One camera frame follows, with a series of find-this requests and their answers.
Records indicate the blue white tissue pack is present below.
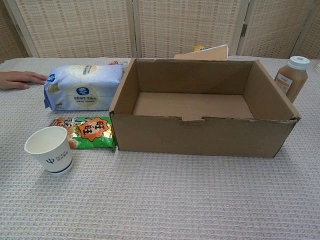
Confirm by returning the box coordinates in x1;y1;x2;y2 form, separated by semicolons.
43;63;126;112

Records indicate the woven folding screen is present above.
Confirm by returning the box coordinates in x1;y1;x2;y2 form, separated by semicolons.
0;0;320;65

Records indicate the brown juice bottle white cap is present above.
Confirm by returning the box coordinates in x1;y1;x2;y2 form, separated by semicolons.
274;55;311;103

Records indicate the open brown cardboard box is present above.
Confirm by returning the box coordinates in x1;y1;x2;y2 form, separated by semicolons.
109;57;302;159

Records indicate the small white paper cup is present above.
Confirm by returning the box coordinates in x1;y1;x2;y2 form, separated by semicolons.
24;126;74;176

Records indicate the bare person hand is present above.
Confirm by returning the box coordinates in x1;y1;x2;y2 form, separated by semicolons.
0;71;47;90

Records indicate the orange snack packet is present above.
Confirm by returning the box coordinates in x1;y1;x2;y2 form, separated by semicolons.
51;116;116;150

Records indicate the woven beige tablecloth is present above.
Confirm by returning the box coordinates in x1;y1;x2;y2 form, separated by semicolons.
0;56;320;240

